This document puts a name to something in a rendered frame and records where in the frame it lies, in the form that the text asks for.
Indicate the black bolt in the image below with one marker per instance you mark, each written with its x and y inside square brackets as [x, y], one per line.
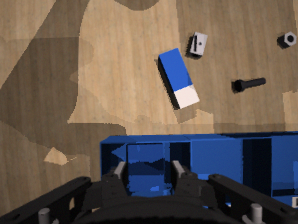
[240, 85]

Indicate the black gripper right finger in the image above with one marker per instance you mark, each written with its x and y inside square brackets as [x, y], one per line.
[248, 206]

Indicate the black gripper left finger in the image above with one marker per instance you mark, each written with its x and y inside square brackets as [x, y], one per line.
[53, 207]

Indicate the grey hex nut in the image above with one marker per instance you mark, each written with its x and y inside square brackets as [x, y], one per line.
[287, 40]

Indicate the blue three-compartment bin rack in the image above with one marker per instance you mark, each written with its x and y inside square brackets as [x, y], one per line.
[264, 161]

